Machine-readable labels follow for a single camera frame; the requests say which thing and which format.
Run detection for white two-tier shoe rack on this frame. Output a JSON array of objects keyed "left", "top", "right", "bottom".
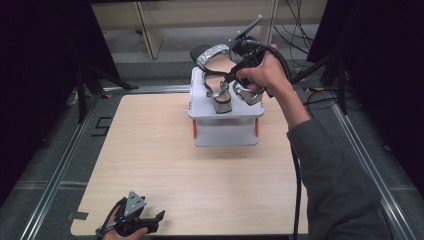
[{"left": 187, "top": 66, "right": 265, "bottom": 148}]

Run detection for hand-held gripper cable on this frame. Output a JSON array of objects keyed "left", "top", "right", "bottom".
[
  {"left": 229, "top": 38, "right": 303, "bottom": 240},
  {"left": 95, "top": 198, "right": 128, "bottom": 240}
]

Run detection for left hand-held gripper cable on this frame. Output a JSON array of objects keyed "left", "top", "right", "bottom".
[{"left": 95, "top": 198, "right": 128, "bottom": 240}]

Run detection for person's left hand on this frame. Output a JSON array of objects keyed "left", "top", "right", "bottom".
[{"left": 101, "top": 212, "right": 150, "bottom": 240}]

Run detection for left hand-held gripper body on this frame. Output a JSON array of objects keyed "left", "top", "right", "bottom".
[{"left": 114, "top": 190, "right": 160, "bottom": 238}]

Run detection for black floor cable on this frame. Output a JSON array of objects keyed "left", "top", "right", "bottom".
[{"left": 301, "top": 88, "right": 398, "bottom": 240}]

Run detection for black curtain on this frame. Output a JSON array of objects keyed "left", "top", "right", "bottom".
[
  {"left": 306, "top": 0, "right": 424, "bottom": 189},
  {"left": 0, "top": 0, "right": 122, "bottom": 209}
]

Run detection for metal floor rail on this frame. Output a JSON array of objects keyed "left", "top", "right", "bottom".
[
  {"left": 19, "top": 93, "right": 103, "bottom": 240},
  {"left": 328, "top": 99, "right": 418, "bottom": 240}
]

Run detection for black metal stand legs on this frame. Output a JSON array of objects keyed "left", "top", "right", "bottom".
[
  {"left": 289, "top": 49, "right": 350, "bottom": 116},
  {"left": 74, "top": 64, "right": 140, "bottom": 124}
]

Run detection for person's right hand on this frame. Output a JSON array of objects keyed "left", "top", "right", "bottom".
[{"left": 235, "top": 43, "right": 296, "bottom": 99}]

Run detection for right hand-held gripper cable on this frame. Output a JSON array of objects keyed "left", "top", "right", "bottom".
[{"left": 229, "top": 38, "right": 303, "bottom": 240}]

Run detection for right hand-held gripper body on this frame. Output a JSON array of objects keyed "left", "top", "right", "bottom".
[{"left": 229, "top": 14, "right": 268, "bottom": 74}]

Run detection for bundle of thin black cables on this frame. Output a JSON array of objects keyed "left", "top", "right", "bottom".
[{"left": 273, "top": 0, "right": 316, "bottom": 68}]

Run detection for light wooden desk frame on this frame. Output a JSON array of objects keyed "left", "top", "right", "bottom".
[{"left": 91, "top": 0, "right": 329, "bottom": 61}]

